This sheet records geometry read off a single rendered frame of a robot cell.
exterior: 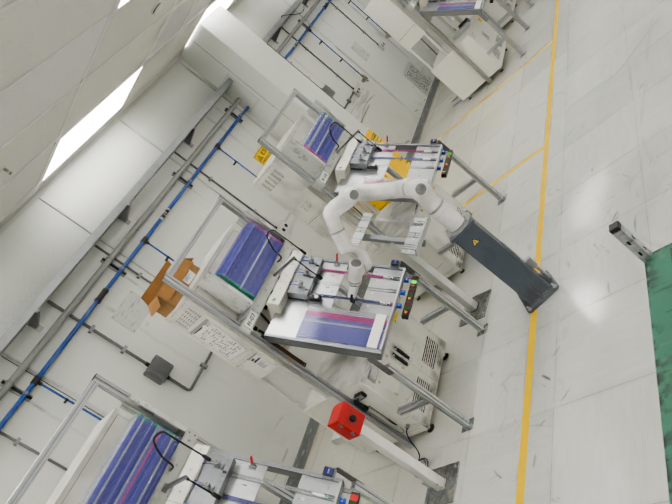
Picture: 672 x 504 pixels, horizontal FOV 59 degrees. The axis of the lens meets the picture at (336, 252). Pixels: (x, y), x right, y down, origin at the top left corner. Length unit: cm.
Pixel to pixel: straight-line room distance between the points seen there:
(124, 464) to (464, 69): 616
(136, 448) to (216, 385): 208
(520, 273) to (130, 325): 294
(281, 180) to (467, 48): 371
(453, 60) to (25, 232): 516
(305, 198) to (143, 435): 235
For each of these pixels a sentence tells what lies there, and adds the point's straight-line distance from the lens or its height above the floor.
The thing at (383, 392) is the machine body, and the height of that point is 44.
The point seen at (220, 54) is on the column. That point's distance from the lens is 668.
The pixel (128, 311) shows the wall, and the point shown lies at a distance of 501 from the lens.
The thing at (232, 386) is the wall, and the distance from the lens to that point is 514.
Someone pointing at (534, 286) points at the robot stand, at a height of 10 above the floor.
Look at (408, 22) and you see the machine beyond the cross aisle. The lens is 770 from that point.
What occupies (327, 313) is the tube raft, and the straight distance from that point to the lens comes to 363.
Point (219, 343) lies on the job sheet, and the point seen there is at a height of 137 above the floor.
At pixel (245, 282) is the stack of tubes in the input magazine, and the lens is 365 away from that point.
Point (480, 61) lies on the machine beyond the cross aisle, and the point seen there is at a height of 28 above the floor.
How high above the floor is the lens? 207
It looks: 14 degrees down
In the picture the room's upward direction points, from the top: 53 degrees counter-clockwise
